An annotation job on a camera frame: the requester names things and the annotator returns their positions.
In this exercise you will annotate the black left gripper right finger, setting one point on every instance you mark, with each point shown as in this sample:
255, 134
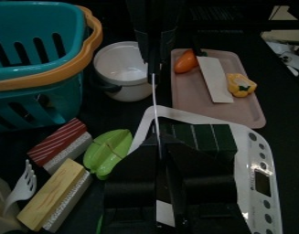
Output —
208, 189

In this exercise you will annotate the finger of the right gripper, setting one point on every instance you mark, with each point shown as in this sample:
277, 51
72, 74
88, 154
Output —
141, 45
167, 45

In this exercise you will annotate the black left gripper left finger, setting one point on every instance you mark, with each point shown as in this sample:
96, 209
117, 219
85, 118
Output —
131, 189

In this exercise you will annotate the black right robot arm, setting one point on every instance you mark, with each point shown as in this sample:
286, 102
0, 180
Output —
155, 13

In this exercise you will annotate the dark green sushi roll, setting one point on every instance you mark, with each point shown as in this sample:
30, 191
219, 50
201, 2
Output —
204, 137

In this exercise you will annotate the yellow egg nigiri sushi toy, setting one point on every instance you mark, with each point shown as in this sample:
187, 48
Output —
49, 195

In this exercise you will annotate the red striped nigiri sushi toy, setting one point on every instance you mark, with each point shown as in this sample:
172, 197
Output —
57, 140

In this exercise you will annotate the orange toy pepper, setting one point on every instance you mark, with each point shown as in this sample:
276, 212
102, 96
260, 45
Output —
185, 62

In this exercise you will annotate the light green toy vegetable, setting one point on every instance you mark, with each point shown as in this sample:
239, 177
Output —
106, 152

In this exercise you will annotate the white kitchen scale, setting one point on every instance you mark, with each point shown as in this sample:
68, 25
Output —
252, 158

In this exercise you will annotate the toy cleaver with white blade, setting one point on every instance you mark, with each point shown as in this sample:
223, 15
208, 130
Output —
215, 79

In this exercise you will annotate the pink plastic tray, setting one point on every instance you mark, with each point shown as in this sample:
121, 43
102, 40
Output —
196, 101

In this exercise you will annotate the yellow toy bell pepper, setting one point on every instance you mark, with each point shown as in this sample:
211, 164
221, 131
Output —
239, 86

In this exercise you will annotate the white plastic fork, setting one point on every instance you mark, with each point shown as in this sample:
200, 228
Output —
22, 186

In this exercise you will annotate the teal plastic basket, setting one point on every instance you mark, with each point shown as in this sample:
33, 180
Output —
29, 30

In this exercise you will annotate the beige furniture piece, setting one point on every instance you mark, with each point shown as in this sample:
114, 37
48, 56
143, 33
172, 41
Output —
283, 36

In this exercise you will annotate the beige plastic item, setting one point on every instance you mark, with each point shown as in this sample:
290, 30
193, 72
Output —
0, 213

